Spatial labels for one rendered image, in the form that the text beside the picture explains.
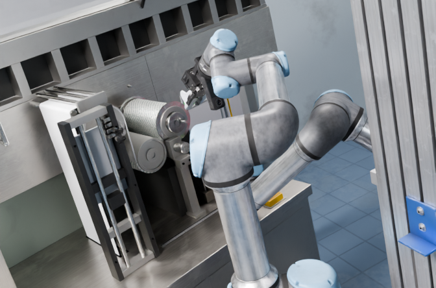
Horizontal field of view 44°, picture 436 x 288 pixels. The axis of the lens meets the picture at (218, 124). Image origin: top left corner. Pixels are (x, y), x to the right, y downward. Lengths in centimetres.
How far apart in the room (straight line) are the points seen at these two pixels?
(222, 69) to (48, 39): 76
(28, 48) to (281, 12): 249
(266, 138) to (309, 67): 322
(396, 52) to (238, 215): 49
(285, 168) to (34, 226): 99
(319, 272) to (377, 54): 56
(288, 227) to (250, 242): 78
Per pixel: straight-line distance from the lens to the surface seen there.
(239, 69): 150
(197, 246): 182
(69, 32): 207
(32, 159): 205
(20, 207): 207
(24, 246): 212
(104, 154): 167
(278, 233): 199
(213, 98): 167
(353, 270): 306
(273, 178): 160
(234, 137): 112
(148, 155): 187
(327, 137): 152
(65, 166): 196
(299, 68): 427
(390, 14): 99
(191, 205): 197
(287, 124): 115
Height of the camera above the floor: 185
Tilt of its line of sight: 20 degrees down
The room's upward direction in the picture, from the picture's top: 14 degrees counter-clockwise
